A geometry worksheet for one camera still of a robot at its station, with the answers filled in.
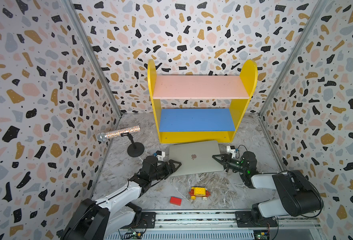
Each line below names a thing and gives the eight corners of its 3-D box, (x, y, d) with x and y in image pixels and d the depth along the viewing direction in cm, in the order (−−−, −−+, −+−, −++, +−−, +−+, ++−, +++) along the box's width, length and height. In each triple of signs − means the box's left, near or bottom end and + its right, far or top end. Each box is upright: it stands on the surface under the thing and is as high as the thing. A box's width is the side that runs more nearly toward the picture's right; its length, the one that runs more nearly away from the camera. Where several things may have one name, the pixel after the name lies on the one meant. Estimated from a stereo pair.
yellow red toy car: (189, 200, 82) (189, 196, 77) (189, 190, 86) (189, 186, 80) (209, 200, 82) (211, 196, 77) (208, 190, 86) (210, 186, 81)
